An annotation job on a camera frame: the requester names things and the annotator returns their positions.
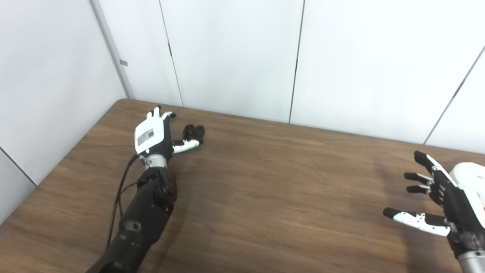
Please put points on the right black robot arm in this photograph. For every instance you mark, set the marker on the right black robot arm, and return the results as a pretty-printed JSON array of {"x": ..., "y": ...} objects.
[{"x": 473, "y": 263}]

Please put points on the round white plastic piece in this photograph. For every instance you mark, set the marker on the round white plastic piece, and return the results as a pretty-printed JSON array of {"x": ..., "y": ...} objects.
[{"x": 471, "y": 172}]

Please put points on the black plastic holder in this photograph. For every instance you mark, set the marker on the black plastic holder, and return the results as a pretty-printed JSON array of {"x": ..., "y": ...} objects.
[{"x": 195, "y": 131}]

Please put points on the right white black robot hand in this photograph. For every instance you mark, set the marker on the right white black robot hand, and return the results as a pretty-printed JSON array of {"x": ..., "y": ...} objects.
[{"x": 460, "y": 216}]

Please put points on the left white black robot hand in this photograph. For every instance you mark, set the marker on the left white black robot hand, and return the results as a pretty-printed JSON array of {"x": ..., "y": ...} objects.
[{"x": 149, "y": 134}]

